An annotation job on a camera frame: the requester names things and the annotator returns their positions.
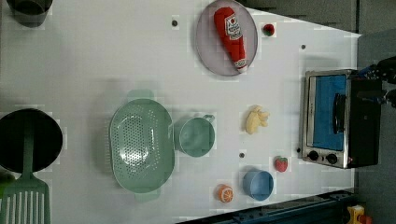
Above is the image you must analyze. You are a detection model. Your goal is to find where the yellow plush banana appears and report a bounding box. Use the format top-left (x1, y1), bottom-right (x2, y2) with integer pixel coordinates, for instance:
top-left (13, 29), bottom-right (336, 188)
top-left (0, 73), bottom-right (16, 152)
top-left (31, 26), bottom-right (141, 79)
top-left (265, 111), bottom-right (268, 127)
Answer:
top-left (246, 105), bottom-right (270, 134)

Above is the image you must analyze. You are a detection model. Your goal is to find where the green mug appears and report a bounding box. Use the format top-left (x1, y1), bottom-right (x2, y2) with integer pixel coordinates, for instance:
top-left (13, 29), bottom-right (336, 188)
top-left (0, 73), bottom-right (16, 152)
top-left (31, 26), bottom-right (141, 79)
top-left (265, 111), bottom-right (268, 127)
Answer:
top-left (174, 115), bottom-right (216, 158)

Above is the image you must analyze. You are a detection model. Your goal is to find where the green colander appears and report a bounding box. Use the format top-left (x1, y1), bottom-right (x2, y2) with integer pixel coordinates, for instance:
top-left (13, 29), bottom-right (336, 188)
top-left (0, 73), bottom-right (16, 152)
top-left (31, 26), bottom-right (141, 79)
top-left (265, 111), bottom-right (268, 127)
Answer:
top-left (109, 90), bottom-right (175, 202)

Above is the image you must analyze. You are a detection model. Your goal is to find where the grey plate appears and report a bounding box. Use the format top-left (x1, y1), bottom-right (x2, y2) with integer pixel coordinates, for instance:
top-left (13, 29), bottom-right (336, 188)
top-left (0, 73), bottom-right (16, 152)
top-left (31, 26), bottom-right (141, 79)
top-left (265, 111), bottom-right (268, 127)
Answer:
top-left (195, 0), bottom-right (258, 77)

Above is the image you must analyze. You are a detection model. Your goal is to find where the orange slice toy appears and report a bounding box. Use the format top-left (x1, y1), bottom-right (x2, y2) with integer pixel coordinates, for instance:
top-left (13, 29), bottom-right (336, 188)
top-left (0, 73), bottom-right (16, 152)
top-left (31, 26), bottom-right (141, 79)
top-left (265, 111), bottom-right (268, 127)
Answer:
top-left (218, 184), bottom-right (233, 203)

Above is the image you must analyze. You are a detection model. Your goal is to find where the red plush ketchup bottle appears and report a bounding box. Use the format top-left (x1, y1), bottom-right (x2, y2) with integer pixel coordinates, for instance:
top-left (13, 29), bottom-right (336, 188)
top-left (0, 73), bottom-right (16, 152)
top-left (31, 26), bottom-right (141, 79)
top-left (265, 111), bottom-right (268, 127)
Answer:
top-left (214, 7), bottom-right (248, 73)

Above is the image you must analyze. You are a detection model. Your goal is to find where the blue bowl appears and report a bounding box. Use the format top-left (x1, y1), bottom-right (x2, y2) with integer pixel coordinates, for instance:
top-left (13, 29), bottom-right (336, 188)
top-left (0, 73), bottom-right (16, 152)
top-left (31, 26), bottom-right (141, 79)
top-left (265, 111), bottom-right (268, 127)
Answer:
top-left (243, 169), bottom-right (274, 202)

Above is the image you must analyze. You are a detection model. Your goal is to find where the red strawberry toy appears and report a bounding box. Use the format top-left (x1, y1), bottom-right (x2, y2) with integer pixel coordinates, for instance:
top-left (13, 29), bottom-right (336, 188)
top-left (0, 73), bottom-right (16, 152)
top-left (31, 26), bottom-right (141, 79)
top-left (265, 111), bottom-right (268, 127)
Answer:
top-left (275, 157), bottom-right (288, 173)

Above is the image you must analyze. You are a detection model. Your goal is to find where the small red tomato toy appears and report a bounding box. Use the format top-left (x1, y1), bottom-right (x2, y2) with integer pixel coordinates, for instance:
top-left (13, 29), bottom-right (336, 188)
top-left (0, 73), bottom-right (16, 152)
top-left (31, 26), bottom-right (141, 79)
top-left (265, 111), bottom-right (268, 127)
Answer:
top-left (262, 23), bottom-right (276, 36)

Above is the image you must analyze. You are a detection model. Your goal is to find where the black toaster oven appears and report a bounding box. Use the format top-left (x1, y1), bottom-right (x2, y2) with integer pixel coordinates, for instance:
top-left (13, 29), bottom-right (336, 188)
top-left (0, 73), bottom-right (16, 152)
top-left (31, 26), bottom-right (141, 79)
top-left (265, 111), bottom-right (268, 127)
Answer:
top-left (301, 69), bottom-right (382, 169)

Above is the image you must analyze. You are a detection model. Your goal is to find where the black round pan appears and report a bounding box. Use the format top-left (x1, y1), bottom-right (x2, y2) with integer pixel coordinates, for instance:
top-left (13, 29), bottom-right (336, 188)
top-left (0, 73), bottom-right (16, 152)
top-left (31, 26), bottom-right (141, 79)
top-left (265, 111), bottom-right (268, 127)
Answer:
top-left (0, 108), bottom-right (64, 174)

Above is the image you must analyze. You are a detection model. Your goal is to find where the yellow toy figure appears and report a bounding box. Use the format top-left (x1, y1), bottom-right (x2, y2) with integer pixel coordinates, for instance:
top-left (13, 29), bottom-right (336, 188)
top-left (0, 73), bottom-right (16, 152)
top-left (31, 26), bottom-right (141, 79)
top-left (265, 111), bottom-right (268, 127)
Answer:
top-left (347, 205), bottom-right (373, 224)

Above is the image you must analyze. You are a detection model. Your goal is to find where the green slotted spatula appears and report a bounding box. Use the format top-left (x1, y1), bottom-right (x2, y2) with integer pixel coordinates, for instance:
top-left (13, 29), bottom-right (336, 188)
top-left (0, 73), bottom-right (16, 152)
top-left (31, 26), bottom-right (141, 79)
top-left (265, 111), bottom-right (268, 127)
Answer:
top-left (1, 119), bottom-right (50, 224)

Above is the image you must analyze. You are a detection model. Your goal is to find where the dark grey cup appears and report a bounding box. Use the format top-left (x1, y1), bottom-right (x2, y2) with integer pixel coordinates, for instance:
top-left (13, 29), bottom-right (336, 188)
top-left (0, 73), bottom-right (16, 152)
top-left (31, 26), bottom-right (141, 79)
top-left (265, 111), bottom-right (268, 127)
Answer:
top-left (7, 0), bottom-right (53, 28)

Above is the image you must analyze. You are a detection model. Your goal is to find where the blue metal frame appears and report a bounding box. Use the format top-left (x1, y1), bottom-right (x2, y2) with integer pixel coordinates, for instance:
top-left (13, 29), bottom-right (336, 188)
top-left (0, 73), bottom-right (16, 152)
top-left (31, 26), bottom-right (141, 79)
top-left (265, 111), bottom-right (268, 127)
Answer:
top-left (177, 190), bottom-right (357, 224)

